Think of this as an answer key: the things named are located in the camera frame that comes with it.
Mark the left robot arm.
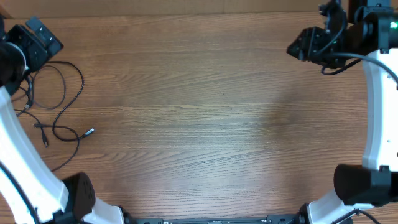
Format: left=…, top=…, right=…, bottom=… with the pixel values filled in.
left=1, top=17, right=134, bottom=223

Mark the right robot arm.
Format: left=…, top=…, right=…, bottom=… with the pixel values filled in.
left=285, top=1, right=397, bottom=223

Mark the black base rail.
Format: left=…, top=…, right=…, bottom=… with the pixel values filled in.
left=125, top=214, right=306, bottom=224

